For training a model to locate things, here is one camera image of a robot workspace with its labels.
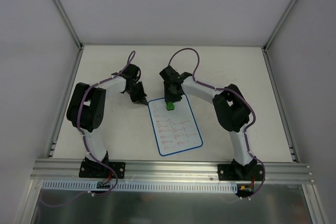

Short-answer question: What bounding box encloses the left aluminium frame post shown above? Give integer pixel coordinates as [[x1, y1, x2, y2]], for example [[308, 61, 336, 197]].
[[52, 0, 82, 49]]

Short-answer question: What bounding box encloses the green black eraser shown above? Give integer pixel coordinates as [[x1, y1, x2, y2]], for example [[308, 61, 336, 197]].
[[166, 101, 175, 111]]

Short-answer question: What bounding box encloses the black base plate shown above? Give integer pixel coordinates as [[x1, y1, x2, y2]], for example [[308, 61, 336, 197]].
[[217, 164, 264, 182], [78, 158, 126, 179]]

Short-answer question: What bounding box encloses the right aluminium frame post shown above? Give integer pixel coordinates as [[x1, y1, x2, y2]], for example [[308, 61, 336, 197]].
[[263, 0, 298, 52]]

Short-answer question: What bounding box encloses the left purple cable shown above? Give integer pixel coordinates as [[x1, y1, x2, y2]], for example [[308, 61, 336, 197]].
[[41, 50, 137, 208]]

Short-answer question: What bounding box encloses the aluminium mounting rail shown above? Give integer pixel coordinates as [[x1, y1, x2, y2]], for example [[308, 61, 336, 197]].
[[30, 158, 315, 184]]

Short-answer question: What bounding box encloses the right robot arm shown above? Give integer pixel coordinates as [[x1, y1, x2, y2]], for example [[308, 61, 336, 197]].
[[159, 66, 257, 180]]

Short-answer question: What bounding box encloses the blue framed whiteboard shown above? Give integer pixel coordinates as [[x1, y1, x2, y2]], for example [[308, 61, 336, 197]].
[[148, 95, 203, 157]]

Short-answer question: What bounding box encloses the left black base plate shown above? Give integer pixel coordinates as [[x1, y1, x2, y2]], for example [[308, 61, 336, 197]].
[[78, 158, 126, 179]]

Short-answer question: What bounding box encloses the aluminium frame post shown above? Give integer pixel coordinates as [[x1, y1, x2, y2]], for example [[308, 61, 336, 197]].
[[52, 0, 82, 49], [263, 0, 298, 52]]

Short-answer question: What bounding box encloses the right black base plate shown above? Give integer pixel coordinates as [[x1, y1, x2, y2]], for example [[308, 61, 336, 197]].
[[217, 164, 264, 182]]

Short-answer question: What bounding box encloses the white slotted cable duct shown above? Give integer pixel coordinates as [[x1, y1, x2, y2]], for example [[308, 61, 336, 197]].
[[41, 180, 238, 194]]

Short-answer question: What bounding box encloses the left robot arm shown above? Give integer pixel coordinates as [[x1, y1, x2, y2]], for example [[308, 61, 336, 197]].
[[66, 63, 148, 177]]

